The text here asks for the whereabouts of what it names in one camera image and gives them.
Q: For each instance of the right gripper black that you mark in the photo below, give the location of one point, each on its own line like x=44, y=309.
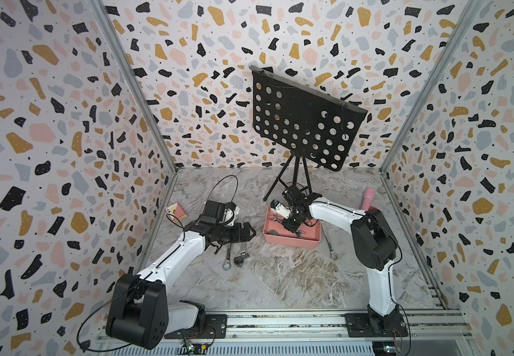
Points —
x=290, y=228

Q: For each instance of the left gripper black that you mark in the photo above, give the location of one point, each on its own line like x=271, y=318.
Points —
x=245, y=236

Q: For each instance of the large silver adjustable wrench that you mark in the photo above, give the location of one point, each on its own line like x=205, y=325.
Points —
x=243, y=256

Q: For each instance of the pink plastic storage box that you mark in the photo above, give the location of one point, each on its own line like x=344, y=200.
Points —
x=309, y=236

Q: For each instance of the silver ring end combination wrench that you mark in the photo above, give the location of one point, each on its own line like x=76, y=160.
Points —
x=227, y=263

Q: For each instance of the small silver combination wrench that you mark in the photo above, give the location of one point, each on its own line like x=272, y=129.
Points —
x=333, y=255

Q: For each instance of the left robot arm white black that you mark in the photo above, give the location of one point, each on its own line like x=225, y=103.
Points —
x=140, y=313

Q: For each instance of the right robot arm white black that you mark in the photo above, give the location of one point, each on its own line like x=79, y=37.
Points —
x=374, y=244

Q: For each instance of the small red yellow card box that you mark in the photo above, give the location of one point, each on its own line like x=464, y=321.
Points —
x=176, y=212

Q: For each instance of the pink cylindrical bottle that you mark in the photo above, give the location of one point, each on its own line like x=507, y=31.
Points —
x=368, y=199

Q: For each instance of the black perforated music stand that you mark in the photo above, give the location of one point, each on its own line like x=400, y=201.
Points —
x=313, y=126

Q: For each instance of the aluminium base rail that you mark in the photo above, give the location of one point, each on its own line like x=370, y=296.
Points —
x=313, y=332

